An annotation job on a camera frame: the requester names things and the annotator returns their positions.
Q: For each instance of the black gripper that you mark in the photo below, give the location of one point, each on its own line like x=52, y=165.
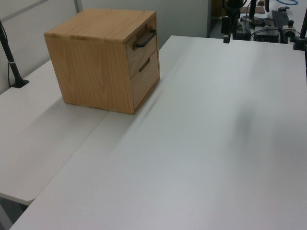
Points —
x=232, y=9

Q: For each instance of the wooden two-drawer cabinet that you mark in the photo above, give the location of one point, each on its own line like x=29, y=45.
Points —
x=91, y=72

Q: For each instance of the black monitor stand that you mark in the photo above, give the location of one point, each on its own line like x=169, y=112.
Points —
x=252, y=9

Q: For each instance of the brown board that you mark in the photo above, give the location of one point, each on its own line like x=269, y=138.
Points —
x=259, y=9

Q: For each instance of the black electronics box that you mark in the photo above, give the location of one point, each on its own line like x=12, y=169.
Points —
x=266, y=34

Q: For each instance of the black keyboard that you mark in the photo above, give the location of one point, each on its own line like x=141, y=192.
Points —
x=280, y=18

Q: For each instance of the black computer mouse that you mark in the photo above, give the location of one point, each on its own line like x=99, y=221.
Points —
x=283, y=8

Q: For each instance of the emergency stop button box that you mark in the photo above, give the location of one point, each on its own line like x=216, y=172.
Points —
x=289, y=28

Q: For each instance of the black clamp pole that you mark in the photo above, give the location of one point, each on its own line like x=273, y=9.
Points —
x=302, y=28

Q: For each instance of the black camera stand pole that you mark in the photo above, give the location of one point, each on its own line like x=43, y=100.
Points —
x=15, y=70

